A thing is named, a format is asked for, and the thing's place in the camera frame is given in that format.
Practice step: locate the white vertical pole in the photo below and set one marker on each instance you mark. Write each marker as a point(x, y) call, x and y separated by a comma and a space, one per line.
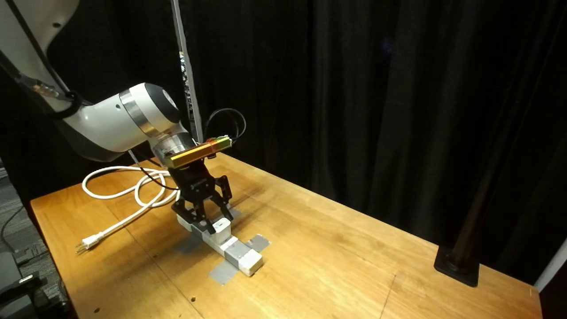
point(186, 72)

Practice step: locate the orange wrist camera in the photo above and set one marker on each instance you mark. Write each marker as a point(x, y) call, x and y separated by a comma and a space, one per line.
point(209, 147)

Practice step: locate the black stand base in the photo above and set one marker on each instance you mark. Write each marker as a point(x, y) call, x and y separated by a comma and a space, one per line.
point(461, 260)

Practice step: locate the grey tape strip near switch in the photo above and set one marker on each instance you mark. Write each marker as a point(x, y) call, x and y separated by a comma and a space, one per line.
point(216, 241)

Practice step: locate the small white charger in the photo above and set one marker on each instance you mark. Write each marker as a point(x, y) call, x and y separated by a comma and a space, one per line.
point(222, 225)

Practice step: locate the black curtain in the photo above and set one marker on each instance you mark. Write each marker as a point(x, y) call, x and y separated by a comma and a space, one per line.
point(402, 106)

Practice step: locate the white power strip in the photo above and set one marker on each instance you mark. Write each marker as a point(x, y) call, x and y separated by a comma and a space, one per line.
point(239, 255)

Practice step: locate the grey tape strip far end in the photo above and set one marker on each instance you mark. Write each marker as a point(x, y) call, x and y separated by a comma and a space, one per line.
point(241, 257)

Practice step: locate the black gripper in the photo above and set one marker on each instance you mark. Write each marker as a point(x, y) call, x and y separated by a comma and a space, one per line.
point(197, 186)

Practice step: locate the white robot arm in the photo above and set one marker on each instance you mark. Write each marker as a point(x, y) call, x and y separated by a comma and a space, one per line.
point(106, 127)

